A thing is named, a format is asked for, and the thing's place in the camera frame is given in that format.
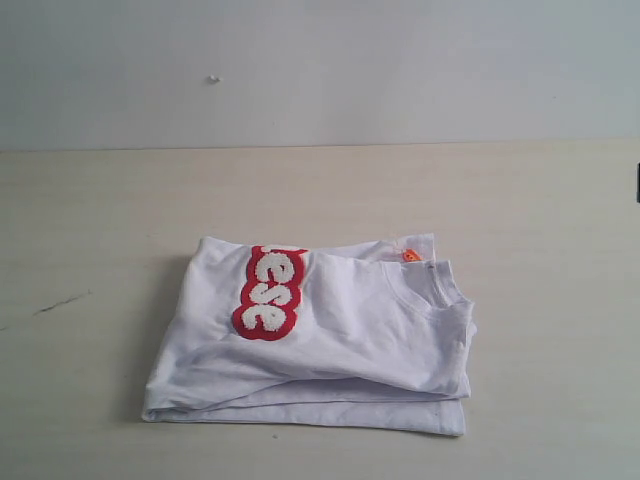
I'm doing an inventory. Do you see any white t-shirt red lettering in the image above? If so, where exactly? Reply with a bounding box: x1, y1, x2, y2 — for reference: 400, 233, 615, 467
142, 234, 476, 437

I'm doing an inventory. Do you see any orange clothing tag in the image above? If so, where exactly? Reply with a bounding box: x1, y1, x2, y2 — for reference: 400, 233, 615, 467
402, 248, 422, 262

